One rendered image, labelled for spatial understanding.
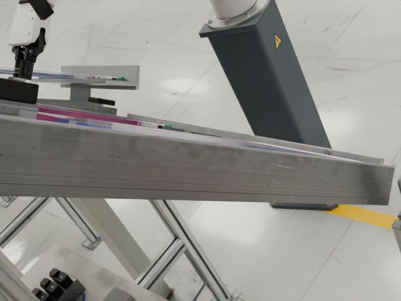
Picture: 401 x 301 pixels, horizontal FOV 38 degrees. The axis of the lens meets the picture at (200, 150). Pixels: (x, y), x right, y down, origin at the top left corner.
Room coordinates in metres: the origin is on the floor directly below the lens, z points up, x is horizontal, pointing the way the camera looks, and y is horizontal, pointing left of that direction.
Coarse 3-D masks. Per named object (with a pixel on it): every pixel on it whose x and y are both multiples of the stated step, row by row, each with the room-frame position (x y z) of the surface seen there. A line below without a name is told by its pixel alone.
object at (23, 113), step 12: (48, 120) 0.60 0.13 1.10; (60, 120) 0.58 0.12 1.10; (72, 120) 0.57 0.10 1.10; (84, 120) 0.62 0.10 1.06; (96, 120) 0.69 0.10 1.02; (144, 132) 0.55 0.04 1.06; (156, 132) 0.60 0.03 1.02; (168, 132) 0.66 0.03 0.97; (180, 132) 0.74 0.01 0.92; (228, 144) 0.56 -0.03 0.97; (240, 144) 0.63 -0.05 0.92; (252, 144) 0.70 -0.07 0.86; (264, 144) 0.79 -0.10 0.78; (324, 156) 0.64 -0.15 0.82; (336, 156) 0.72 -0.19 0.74
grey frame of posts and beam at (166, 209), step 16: (160, 208) 1.22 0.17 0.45; (176, 208) 1.24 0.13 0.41; (176, 224) 1.22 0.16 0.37; (400, 224) 0.62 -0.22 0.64; (192, 240) 1.23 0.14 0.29; (400, 240) 0.62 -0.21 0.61; (192, 256) 1.22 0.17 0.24; (0, 272) 0.34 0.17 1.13; (208, 272) 1.22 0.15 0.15; (0, 288) 0.34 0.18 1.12; (16, 288) 0.34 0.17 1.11; (208, 288) 1.25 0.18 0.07; (224, 288) 1.23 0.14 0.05
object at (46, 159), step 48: (0, 144) 0.41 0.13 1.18; (48, 144) 0.43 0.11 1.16; (96, 144) 0.45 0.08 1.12; (144, 144) 0.47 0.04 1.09; (192, 144) 0.49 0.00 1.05; (0, 192) 0.40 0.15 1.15; (48, 192) 0.42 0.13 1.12; (96, 192) 0.43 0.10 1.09; (144, 192) 0.45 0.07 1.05; (192, 192) 0.48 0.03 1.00; (240, 192) 0.51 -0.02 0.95; (288, 192) 0.54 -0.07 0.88; (336, 192) 0.58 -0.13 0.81; (384, 192) 0.63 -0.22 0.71
